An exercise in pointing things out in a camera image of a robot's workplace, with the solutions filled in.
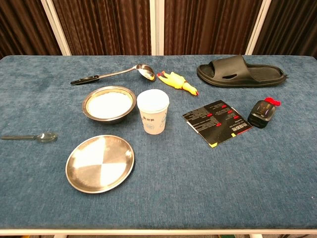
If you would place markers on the white printed paper cup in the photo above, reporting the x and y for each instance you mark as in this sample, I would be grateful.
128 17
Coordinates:
151 119

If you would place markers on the stainless steel bowl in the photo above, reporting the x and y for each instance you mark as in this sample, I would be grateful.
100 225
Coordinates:
109 120

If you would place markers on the white rice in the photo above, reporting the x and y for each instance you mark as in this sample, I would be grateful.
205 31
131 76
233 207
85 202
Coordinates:
109 105

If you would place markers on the round stainless steel plate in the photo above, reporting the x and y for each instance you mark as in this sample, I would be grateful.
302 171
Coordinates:
99 163

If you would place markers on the yellow rubber chicken toy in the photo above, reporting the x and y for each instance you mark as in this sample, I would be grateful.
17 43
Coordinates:
175 79

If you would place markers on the black printed leaflet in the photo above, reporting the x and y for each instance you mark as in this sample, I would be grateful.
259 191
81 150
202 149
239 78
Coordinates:
218 124

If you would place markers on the blue fabric table cover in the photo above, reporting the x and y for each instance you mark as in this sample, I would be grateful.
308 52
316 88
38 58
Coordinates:
198 186

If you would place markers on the black rubber slipper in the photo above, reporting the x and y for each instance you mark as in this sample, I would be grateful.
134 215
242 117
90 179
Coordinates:
230 65

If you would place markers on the small black electronic device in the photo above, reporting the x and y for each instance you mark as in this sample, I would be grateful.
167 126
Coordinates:
261 114

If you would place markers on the dark brown pleated curtain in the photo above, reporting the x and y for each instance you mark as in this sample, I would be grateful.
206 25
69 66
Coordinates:
106 24
292 24
22 24
208 24

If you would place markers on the white partition post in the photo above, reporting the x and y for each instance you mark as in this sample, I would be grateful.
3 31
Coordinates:
157 27
55 27
258 27

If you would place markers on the white table frame edge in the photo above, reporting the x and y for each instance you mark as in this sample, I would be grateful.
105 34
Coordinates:
158 232

